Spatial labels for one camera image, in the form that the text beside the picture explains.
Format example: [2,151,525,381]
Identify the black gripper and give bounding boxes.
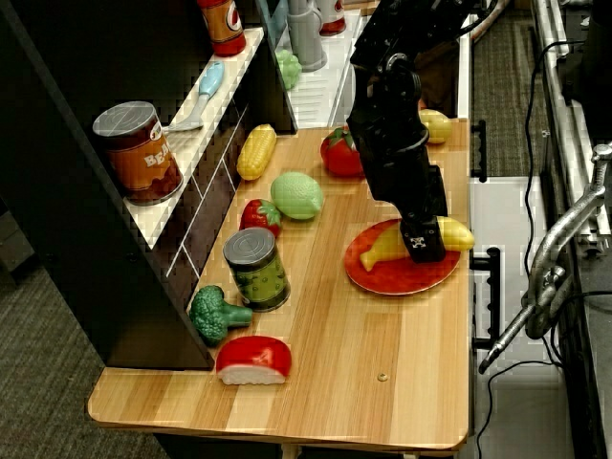
[359,129,449,265]

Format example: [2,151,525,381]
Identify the yellow toy banana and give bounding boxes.
[359,215,476,273]

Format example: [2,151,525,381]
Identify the orange red plate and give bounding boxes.
[343,218,462,296]

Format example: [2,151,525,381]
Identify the yellow toy lemon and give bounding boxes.
[418,108,453,145]

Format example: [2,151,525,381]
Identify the red toy tomato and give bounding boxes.
[319,126,365,177]

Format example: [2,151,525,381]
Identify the light green toy lime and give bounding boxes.
[270,170,324,221]

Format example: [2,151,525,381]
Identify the red toy strawberry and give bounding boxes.
[238,198,283,239]

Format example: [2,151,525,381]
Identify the green toy can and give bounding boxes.
[223,227,292,313]

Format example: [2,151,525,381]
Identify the white toy sink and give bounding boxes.
[285,11,379,131]

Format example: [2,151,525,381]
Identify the yellow toy corn cob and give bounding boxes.
[236,123,278,182]

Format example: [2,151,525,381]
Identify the red toy tuna sushi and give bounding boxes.
[215,335,293,386]

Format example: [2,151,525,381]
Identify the green toy grapes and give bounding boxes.
[275,49,303,92]

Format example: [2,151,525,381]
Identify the green toy broccoli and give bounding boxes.
[188,285,254,348]

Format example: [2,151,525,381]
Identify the grey toy faucet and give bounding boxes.
[285,0,329,74]

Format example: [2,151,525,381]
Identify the red toy can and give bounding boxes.
[316,0,347,36]

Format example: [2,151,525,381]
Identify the white kitchen shelf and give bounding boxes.
[122,27,265,251]

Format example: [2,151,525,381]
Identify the orange toy can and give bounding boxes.
[196,0,248,57]

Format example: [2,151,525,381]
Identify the brown beans toy can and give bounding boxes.
[92,100,185,207]

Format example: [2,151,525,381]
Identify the black toy kitchen cabinet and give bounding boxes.
[0,0,300,372]

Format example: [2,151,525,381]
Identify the long black drawer handle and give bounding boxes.
[470,246,502,353]

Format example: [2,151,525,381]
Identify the short black drawer handle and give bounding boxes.
[470,119,488,184]

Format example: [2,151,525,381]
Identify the thin black cable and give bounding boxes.
[523,40,585,269]

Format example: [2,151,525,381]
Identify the aluminium frame rail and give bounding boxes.
[530,0,600,240]

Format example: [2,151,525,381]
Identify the blue handled toy spatula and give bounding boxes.
[163,60,226,134]

